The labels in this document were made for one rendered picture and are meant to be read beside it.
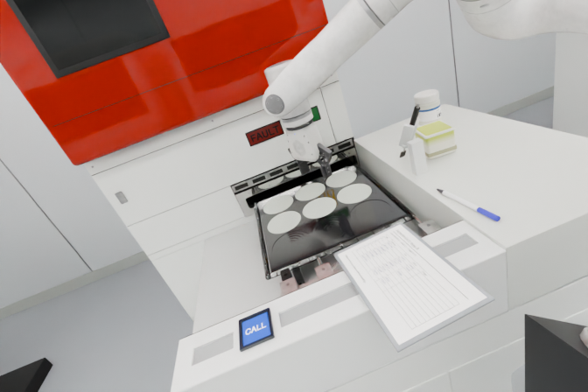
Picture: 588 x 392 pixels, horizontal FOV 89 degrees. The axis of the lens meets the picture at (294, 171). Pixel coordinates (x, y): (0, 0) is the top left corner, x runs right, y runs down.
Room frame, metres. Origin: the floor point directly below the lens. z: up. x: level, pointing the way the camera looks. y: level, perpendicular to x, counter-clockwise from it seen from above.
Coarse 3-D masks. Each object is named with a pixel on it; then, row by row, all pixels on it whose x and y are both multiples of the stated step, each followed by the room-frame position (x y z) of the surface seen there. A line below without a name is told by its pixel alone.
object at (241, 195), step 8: (344, 152) 0.94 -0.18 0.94; (352, 152) 0.94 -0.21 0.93; (336, 160) 0.94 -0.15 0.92; (312, 168) 0.93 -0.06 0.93; (280, 176) 0.93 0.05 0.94; (288, 176) 0.93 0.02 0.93; (296, 176) 0.93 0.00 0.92; (264, 184) 0.92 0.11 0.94; (272, 184) 0.92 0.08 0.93; (280, 184) 0.92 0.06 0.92; (240, 192) 0.92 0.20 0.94; (248, 192) 0.92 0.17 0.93; (256, 192) 0.92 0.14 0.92; (240, 200) 0.92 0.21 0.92; (248, 208) 0.92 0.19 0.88
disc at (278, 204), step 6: (276, 198) 0.87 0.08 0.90; (282, 198) 0.86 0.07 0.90; (288, 198) 0.84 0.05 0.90; (270, 204) 0.85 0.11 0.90; (276, 204) 0.83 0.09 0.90; (282, 204) 0.82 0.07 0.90; (288, 204) 0.81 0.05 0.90; (264, 210) 0.82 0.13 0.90; (270, 210) 0.81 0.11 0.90; (276, 210) 0.80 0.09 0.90; (282, 210) 0.78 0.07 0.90
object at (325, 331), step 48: (432, 240) 0.40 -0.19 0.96; (480, 240) 0.36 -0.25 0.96; (336, 288) 0.38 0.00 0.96; (192, 336) 0.39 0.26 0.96; (288, 336) 0.32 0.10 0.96; (336, 336) 0.31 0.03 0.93; (384, 336) 0.32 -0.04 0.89; (432, 336) 0.32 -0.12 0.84; (192, 384) 0.30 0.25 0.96; (240, 384) 0.30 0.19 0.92; (288, 384) 0.31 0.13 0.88; (336, 384) 0.31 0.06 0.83
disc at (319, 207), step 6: (318, 198) 0.78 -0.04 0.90; (324, 198) 0.77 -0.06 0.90; (330, 198) 0.75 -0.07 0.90; (312, 204) 0.76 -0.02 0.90; (318, 204) 0.74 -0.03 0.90; (324, 204) 0.73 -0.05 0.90; (330, 204) 0.72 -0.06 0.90; (306, 210) 0.74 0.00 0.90; (312, 210) 0.72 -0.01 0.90; (318, 210) 0.71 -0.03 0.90; (324, 210) 0.70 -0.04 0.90; (330, 210) 0.69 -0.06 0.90; (306, 216) 0.71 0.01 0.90; (312, 216) 0.70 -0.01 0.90; (318, 216) 0.68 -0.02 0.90
